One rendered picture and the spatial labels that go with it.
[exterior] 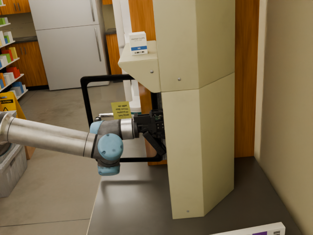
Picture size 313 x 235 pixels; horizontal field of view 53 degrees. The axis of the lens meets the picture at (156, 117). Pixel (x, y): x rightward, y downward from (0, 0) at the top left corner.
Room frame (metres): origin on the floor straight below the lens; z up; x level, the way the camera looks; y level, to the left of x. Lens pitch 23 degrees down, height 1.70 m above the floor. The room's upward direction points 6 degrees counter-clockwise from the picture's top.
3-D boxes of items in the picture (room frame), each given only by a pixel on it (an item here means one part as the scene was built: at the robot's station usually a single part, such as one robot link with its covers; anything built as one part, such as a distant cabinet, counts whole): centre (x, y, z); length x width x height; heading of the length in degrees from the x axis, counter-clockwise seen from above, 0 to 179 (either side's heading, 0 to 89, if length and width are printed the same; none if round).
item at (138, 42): (0.97, 0.03, 1.54); 0.05 x 0.05 x 0.06; 5
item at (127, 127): (1.01, 0.10, 1.24); 0.08 x 0.05 x 0.08; 179
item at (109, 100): (1.20, 0.14, 1.19); 0.30 x 0.01 x 0.40; 81
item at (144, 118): (1.01, 0.02, 1.25); 0.12 x 0.08 x 0.09; 89
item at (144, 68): (1.03, 0.03, 1.46); 0.32 x 0.11 x 0.10; 179
